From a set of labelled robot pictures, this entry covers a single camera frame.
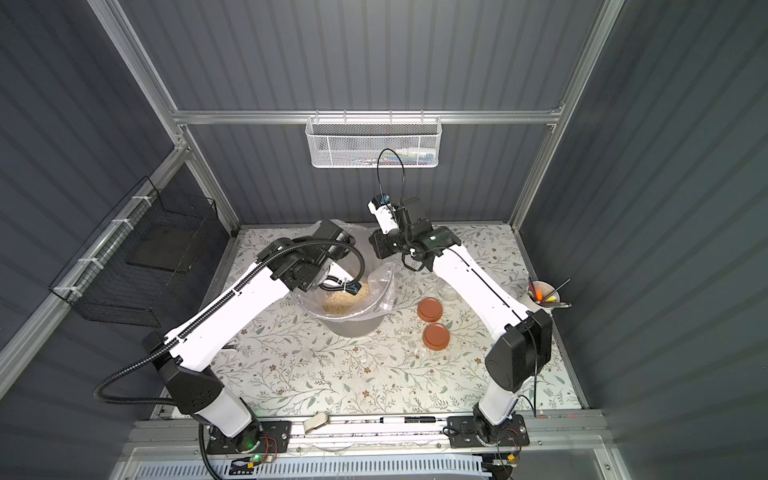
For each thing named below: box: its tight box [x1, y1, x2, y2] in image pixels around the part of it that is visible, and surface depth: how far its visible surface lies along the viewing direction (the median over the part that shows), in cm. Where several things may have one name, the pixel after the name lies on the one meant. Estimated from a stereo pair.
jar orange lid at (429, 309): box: [417, 297, 443, 323], surface depth 97 cm
